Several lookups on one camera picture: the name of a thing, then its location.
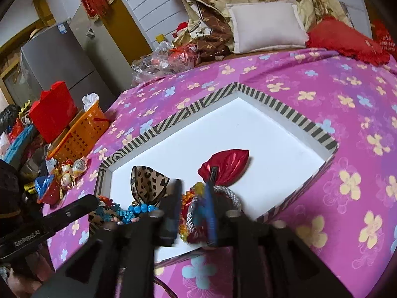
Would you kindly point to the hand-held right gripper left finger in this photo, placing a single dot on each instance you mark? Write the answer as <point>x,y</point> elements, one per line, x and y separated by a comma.
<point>173,211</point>

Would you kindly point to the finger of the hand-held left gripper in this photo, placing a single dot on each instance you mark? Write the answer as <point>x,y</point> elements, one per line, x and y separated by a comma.
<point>71,212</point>

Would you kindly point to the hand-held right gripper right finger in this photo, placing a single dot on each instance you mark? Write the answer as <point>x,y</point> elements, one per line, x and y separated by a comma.
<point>211,211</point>

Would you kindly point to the leopard print hair bow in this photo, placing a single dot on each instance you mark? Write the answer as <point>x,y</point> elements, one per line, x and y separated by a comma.
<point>149,181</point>

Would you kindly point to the red hair bow clip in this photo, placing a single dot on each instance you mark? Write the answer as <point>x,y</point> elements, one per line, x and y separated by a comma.
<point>226,164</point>

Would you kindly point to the striped cardboard box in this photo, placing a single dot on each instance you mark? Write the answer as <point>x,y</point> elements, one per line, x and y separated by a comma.
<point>248,130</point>

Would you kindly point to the person's left hand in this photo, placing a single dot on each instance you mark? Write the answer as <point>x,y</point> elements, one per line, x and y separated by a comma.
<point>21,281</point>

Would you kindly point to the red bowl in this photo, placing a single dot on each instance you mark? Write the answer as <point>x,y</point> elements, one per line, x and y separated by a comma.
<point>51,194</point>

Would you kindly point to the decorated ornament ball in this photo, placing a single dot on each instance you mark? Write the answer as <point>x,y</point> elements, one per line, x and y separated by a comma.
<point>80,166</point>
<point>66,168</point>
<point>66,180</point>

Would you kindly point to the orange plastic basket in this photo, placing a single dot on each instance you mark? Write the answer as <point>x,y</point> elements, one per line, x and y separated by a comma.
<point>80,133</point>

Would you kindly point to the blue plastic package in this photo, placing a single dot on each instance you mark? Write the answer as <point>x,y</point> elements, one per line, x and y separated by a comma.
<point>21,144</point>

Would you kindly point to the red gift bag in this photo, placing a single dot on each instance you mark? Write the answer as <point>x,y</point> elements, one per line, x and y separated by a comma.
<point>54,111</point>

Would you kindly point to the white tissue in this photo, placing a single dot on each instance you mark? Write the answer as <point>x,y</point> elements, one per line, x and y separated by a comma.
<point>90,101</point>

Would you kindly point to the clear plastic bag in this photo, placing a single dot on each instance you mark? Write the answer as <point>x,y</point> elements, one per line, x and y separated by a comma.
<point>149,65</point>

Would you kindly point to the grey refrigerator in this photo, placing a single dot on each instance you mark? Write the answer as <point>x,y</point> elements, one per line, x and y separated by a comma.
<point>62,56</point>

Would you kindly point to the purple floral bedsheet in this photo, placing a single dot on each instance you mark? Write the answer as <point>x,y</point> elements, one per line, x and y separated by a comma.
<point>356,115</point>

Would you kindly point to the white pillow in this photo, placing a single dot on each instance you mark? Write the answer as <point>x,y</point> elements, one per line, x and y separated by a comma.
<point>263,28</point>

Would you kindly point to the red pillow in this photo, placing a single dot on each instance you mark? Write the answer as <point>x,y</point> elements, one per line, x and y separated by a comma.
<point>341,42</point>

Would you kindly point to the red shopping bag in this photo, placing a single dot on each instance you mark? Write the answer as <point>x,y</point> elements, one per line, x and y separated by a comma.
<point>386,38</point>

